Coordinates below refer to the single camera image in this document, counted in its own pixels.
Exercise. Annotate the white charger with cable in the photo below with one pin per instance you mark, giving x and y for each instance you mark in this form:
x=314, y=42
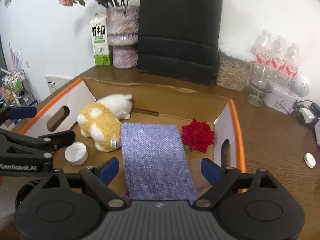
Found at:
x=307, y=113

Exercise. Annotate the wire storage rack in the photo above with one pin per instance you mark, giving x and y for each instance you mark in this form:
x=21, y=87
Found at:
x=17, y=88

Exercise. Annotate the water bottle middle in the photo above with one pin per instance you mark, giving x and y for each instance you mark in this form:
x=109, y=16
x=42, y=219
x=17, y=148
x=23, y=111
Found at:
x=278, y=53

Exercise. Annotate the purple tissue pack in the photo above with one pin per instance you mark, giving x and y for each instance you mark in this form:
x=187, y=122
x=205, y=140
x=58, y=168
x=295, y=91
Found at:
x=317, y=132

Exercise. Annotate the water bottle right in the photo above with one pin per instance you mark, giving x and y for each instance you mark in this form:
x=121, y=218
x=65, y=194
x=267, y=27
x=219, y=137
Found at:
x=292, y=63

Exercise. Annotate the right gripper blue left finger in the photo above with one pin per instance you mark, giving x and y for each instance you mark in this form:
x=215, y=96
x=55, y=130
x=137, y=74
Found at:
x=101, y=175

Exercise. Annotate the red artificial rose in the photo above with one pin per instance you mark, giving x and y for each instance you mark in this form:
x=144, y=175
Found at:
x=197, y=136

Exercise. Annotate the white plastic jar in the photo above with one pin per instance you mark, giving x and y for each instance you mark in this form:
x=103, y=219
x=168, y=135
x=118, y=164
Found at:
x=76, y=154

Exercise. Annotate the white green milk carton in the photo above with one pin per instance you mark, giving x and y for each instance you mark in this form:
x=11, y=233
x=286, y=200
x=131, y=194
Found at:
x=102, y=55

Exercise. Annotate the red orange cardboard box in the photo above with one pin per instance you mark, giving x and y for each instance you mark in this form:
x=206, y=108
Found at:
x=152, y=104

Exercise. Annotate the purple woven fabric pouch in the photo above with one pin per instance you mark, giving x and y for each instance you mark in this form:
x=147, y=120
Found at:
x=155, y=165

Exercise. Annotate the empty glass cup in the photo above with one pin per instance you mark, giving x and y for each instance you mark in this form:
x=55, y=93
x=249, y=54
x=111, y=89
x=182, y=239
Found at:
x=261, y=83

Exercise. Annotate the black paper shopping bag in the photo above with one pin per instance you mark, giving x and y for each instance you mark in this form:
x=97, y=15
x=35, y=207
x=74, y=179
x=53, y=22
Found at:
x=179, y=38

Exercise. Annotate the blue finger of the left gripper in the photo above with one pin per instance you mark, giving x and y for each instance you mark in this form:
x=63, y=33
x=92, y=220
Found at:
x=16, y=113

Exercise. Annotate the small white round speaker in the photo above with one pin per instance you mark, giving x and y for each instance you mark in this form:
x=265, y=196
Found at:
x=301, y=89

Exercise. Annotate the yellow white plush alpaca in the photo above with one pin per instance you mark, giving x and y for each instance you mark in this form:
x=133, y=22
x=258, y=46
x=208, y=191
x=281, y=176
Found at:
x=101, y=120

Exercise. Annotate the white floral tin box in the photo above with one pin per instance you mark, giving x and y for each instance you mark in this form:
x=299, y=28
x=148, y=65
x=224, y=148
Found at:
x=281, y=99

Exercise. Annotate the small white bottle cap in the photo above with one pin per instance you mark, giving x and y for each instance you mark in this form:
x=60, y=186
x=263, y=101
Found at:
x=310, y=160

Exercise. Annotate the purple textured vase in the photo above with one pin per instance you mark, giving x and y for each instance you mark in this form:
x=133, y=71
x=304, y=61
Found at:
x=122, y=35

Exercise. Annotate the white panel against wall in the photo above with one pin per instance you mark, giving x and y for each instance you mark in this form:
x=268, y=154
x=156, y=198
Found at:
x=56, y=82

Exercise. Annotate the clear container with seeds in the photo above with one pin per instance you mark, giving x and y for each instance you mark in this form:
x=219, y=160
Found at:
x=234, y=67

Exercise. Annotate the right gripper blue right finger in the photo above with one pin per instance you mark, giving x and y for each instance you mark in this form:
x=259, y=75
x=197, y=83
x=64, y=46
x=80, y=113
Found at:
x=218, y=176

